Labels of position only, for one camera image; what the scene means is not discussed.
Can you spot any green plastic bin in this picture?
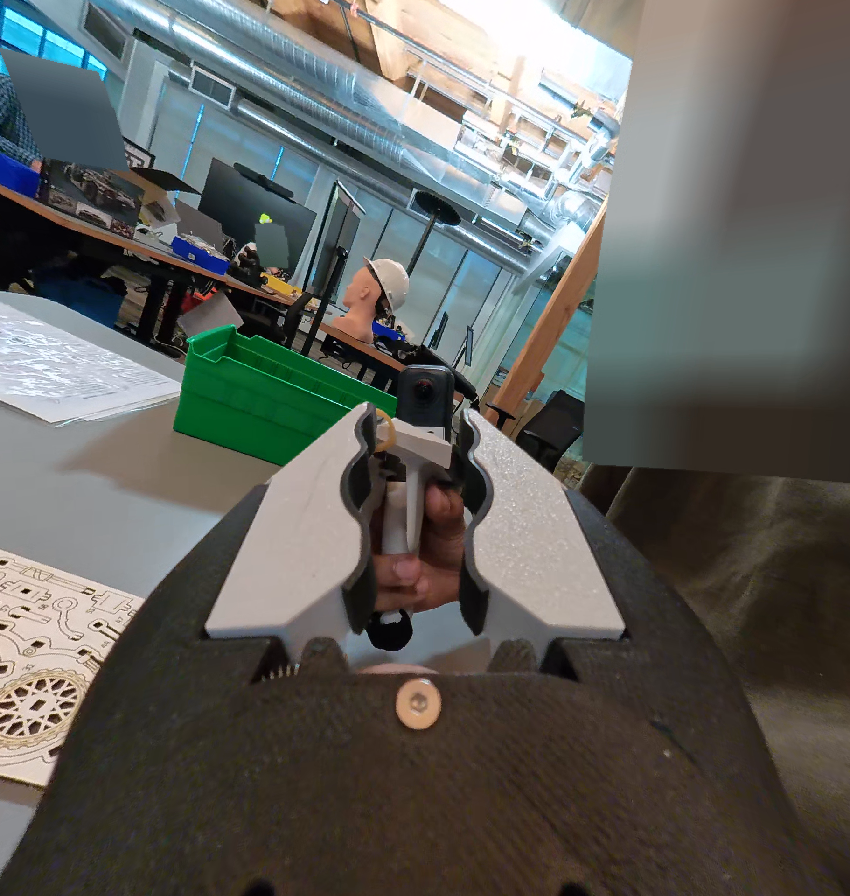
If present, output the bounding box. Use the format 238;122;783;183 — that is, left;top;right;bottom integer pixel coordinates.
173;325;399;468

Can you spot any large dark monitor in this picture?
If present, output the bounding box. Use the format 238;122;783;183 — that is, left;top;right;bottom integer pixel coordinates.
197;157;319;281

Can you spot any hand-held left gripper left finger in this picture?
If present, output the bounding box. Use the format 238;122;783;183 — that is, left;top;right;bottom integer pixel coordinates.
204;402;380;667

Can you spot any black floor lamp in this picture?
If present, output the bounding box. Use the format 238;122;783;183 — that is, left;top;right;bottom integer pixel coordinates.
407;189;462;277

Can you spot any printed cardboard box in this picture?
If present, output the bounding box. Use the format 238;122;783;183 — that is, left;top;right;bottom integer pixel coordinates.
36;160;146;239

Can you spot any small blue parts bin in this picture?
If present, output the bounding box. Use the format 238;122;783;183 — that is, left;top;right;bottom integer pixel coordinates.
169;234;230;276

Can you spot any monitor on black arm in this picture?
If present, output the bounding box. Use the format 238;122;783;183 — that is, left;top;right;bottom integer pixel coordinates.
305;181;367;303

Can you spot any wooden puzzle sheet with gear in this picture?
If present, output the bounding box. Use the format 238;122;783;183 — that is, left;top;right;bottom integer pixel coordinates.
0;540;147;790

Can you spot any white instruction sheet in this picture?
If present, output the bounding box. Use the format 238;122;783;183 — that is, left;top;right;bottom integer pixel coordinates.
0;290;182;428

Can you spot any mannequin head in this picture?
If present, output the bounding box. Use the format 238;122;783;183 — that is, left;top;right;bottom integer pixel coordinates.
330;262;392;345

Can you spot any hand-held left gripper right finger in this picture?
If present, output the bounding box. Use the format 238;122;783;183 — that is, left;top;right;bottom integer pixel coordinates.
459;408;627;667

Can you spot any blue storage bin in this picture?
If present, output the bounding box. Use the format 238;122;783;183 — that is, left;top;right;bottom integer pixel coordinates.
0;143;41;198

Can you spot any black office chair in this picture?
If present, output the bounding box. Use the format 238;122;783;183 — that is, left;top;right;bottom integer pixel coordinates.
516;388;585;475

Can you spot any person's right hand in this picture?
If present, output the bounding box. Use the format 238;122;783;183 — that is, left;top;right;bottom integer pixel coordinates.
372;484;469;614

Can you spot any white hard hat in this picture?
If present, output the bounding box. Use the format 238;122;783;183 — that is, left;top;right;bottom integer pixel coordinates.
364;258;411;317

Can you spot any slanted wooden beam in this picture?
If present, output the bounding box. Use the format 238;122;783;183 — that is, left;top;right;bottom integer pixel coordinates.
491;199;609;426

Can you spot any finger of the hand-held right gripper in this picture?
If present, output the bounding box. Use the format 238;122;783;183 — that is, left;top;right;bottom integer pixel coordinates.
408;427;455;552
383;420;420;555

